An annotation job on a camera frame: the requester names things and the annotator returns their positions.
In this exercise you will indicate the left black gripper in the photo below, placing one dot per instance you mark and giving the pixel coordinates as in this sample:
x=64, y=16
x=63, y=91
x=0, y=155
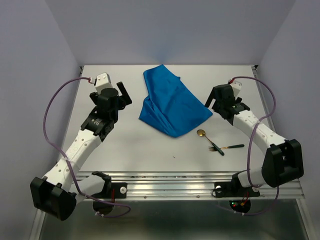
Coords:
x=123, y=100

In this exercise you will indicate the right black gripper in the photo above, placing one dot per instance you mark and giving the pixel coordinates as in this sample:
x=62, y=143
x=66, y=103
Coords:
x=210, y=98

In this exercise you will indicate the gold spoon green handle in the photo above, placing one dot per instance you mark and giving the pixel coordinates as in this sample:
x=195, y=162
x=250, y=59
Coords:
x=202, y=133

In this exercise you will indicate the blue cloth napkin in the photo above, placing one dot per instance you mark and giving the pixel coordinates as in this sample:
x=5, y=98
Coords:
x=170, y=107

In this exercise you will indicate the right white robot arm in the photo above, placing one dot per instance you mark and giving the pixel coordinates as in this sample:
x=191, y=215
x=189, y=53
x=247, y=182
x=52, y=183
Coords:
x=283, y=159

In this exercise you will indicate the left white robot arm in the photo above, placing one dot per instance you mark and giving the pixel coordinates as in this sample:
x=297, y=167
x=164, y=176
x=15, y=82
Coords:
x=58, y=192

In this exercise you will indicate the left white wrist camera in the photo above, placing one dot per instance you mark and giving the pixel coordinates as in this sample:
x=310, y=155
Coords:
x=102, y=82

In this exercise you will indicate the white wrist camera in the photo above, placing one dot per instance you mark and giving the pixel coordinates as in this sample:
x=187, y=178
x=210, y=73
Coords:
x=236, y=87
x=102, y=82

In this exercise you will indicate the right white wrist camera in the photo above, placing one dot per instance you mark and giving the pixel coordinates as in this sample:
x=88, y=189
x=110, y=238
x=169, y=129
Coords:
x=236, y=87

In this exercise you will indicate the gold fork green handle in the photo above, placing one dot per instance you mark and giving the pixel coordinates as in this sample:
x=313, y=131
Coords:
x=213, y=149

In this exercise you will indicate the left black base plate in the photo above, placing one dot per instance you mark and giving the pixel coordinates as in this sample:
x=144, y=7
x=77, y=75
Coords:
x=117, y=190

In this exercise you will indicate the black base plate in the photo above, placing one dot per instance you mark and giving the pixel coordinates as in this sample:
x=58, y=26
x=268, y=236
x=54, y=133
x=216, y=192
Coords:
x=117, y=190
x=227, y=189

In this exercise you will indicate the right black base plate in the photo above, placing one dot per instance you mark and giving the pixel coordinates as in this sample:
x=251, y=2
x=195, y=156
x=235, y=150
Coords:
x=227, y=189

